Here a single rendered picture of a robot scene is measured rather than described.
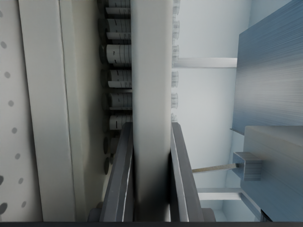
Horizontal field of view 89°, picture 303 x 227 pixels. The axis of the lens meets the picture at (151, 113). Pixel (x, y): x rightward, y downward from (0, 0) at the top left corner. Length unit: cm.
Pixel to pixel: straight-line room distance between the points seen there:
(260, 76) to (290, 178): 42
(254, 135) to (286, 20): 37
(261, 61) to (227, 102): 326
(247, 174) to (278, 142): 6
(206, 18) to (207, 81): 122
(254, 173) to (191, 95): 331
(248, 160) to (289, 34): 38
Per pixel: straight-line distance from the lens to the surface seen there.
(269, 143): 24
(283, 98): 53
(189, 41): 352
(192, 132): 377
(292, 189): 23
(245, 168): 25
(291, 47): 54
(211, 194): 138
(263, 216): 29
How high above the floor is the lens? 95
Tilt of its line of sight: 1 degrees up
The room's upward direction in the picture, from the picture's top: 90 degrees clockwise
